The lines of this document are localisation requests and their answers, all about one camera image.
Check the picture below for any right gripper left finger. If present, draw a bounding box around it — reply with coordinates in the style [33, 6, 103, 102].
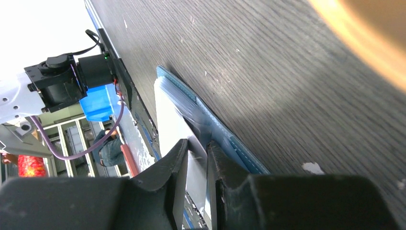
[0, 155, 184, 230]

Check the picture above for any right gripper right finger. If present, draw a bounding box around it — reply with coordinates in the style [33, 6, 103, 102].
[207, 140, 400, 230]

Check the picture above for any blue leather card holder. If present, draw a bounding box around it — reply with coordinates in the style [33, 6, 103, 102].
[156, 66, 270, 174]

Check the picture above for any black and white card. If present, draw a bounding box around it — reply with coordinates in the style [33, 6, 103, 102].
[154, 76, 212, 229]

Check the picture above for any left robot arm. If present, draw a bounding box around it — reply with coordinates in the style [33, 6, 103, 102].
[0, 54, 114, 123]

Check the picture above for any person in background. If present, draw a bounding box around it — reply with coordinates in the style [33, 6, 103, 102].
[92, 129, 125, 167]

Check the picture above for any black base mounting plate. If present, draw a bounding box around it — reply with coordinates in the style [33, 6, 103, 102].
[97, 28, 161, 160]

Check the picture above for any oval wooden tray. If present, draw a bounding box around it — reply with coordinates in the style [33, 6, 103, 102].
[310, 0, 406, 92]

